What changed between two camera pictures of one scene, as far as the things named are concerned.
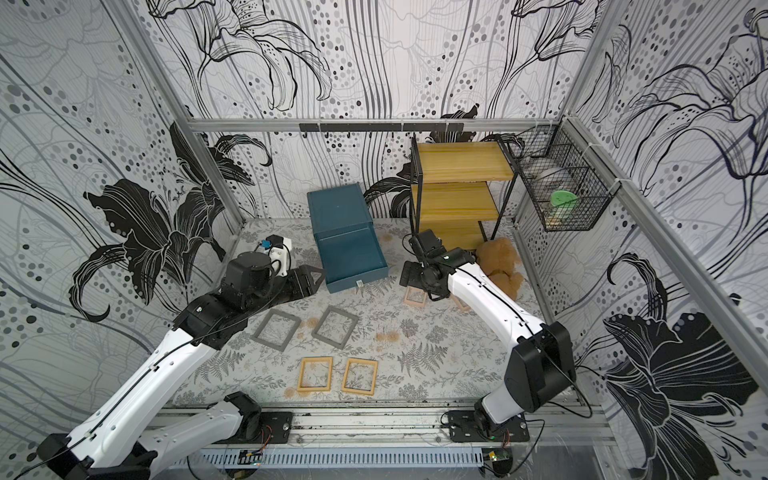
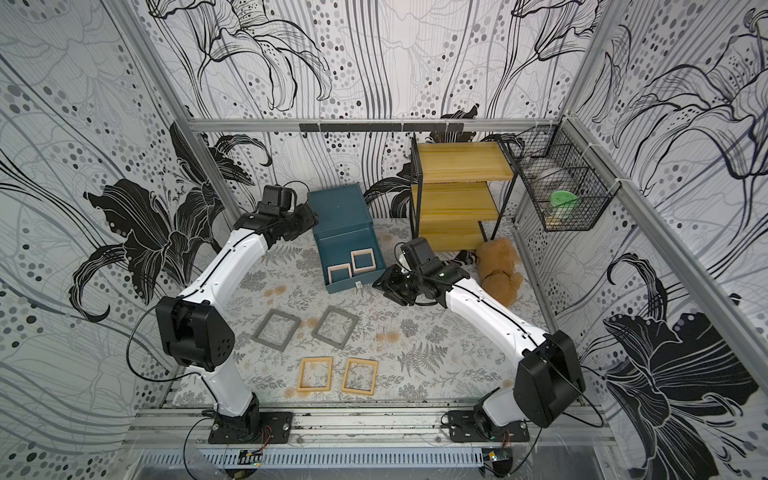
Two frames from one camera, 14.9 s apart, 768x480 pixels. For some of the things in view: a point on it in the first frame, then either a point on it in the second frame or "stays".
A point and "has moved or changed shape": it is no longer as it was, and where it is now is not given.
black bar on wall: (381, 127) stays
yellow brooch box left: (315, 374) stays
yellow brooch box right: (360, 376) stays
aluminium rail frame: (405, 427) stays
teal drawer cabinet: (347, 242) stays
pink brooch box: (415, 297) has moved or changed shape
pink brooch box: (461, 304) has moved or changed shape
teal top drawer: (352, 256) stays
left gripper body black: (288, 288) to (296, 221)
